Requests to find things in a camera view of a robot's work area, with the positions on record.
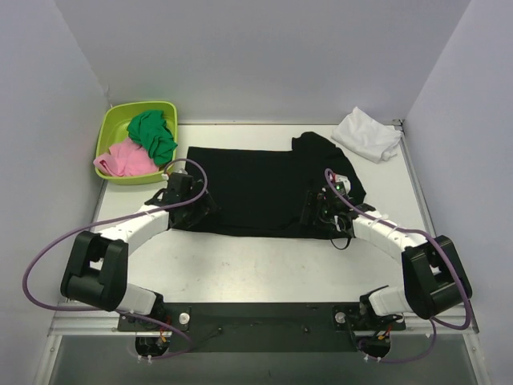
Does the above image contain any black t-shirt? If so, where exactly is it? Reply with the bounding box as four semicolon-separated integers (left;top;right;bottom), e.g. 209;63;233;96
170;132;366;239

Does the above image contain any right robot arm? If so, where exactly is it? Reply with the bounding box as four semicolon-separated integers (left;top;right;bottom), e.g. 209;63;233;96
300;183;472;330

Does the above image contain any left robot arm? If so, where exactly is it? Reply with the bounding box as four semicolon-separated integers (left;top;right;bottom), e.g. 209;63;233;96
60;172;217;330

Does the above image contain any pink t-shirt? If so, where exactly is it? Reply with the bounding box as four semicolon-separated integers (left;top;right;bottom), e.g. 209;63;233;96
93;137;160;177

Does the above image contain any green t-shirt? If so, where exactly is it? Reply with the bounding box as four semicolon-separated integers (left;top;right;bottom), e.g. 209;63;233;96
127;110;177;166

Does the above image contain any white folded t-shirt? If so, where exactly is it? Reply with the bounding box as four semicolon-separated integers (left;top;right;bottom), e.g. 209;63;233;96
331;107;402;164

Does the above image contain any lime green plastic tub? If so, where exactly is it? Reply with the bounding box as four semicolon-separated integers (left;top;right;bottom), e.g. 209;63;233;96
95;101;178;185

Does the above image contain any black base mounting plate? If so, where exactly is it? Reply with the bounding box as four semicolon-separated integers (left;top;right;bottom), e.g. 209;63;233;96
117;302;406;355

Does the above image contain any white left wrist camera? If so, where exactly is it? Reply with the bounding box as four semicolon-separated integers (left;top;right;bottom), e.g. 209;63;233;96
161;168;188;180

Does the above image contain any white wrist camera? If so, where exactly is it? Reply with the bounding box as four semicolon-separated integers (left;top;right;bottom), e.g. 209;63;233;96
161;168;188;180
331;174;351;195

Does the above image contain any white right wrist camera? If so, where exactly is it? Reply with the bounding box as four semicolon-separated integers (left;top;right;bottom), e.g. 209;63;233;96
331;174;351;195

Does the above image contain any aluminium frame rail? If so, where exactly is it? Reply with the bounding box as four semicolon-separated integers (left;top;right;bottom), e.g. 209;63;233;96
48;310;119;336

